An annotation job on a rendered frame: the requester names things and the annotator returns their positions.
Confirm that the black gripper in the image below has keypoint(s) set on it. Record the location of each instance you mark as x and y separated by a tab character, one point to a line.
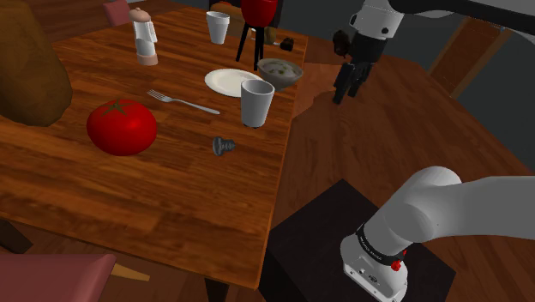
367	48

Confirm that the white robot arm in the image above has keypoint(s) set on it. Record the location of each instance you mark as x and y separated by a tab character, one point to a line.
439	209

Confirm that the dark brown lumpy object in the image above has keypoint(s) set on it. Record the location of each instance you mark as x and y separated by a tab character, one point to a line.
341	42

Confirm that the grey bowl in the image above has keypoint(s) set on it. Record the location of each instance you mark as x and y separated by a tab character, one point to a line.
281	73

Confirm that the small black object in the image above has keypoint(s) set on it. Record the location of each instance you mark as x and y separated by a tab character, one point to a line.
286	44

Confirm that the white cup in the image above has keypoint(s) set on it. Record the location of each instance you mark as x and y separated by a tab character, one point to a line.
217	28
256	104

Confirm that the brown wooden door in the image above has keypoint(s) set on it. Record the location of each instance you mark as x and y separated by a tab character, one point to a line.
453	67

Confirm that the red vessel on black legs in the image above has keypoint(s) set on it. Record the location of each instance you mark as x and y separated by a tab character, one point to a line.
258	12

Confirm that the white plate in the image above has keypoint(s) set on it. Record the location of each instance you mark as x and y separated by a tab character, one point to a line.
225	83

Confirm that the dark grey screw-shaped knob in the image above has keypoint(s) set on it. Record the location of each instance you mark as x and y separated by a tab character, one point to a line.
221	146

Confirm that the silver fork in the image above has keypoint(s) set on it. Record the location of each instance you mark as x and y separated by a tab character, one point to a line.
188	104

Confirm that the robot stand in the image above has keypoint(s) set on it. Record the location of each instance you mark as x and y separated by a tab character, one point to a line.
309	242

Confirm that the brown wooden table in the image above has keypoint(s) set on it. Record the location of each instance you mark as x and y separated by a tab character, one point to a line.
188	200

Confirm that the white and pink grinder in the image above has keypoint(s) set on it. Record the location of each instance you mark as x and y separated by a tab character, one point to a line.
144	37

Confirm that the red tomato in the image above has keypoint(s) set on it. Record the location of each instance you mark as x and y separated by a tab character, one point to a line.
121	127

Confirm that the large brown rounded lump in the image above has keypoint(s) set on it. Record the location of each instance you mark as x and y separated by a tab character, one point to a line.
29	67

